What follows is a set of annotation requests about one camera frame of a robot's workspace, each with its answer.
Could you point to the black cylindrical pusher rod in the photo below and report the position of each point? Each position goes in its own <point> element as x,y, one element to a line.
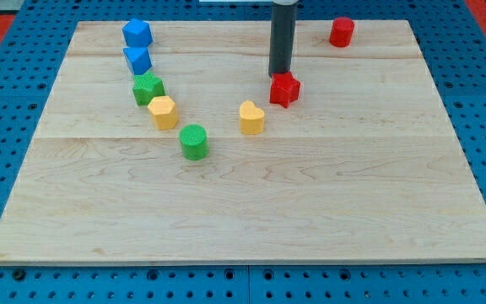
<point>283,19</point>

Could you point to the red star block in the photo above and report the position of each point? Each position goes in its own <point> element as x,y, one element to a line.
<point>284,90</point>

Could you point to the green star block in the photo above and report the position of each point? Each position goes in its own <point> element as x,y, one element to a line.
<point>146,87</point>

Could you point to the red cylinder block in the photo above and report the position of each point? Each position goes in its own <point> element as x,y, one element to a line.
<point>341,31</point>

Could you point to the yellow heart block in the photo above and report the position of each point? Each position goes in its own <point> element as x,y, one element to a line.
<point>252,118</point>

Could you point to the blue cube block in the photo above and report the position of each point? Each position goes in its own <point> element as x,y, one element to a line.
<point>137,33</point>

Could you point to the green cylinder block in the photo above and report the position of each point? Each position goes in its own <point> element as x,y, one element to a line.
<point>194,142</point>

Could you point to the yellow hexagon block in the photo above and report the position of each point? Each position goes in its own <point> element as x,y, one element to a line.
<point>164,112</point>

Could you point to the blue triangle block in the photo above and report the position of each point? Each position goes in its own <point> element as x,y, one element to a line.
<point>138,59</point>

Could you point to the wooden board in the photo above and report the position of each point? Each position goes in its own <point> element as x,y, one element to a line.
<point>364,168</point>

